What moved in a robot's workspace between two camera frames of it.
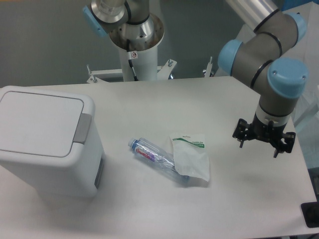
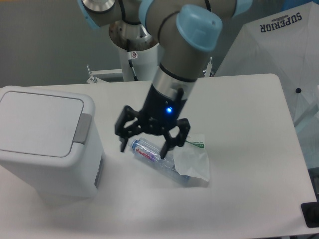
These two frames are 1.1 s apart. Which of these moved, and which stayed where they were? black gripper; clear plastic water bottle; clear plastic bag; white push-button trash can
Moved: black gripper
Stayed: white push-button trash can; clear plastic water bottle; clear plastic bag
